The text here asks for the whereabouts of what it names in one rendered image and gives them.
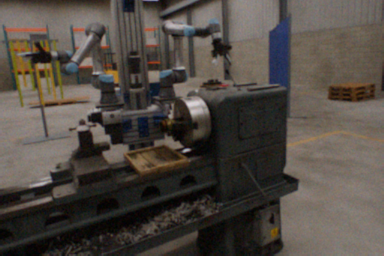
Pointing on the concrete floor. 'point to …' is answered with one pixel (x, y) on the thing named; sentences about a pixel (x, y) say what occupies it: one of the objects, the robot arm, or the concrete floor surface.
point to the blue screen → (281, 57)
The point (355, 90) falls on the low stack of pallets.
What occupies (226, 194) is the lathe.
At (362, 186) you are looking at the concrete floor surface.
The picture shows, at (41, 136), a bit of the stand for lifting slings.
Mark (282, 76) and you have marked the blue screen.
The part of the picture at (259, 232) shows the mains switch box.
